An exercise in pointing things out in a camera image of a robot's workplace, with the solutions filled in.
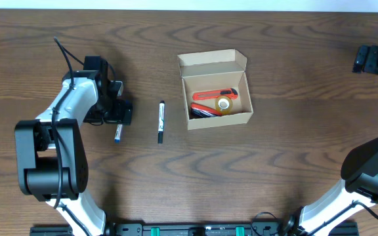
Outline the blue whiteboard marker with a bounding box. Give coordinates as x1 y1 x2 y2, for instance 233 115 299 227
114 124 123 143

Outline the black whiteboard marker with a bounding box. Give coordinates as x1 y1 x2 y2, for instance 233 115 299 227
157 100 165 144

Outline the cardboard box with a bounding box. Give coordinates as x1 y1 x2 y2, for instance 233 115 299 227
178 49 253 130

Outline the yellow clear tape roll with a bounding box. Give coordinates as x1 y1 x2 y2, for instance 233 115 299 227
215 96 233 115

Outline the orange utility knife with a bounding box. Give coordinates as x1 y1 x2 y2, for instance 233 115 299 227
192 88 238 100

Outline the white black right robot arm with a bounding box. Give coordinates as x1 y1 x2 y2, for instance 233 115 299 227
278 45 378 236

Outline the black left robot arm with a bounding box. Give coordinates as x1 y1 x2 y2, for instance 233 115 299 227
14 56 133 235

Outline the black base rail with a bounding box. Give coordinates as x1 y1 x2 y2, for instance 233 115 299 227
29 221 360 236

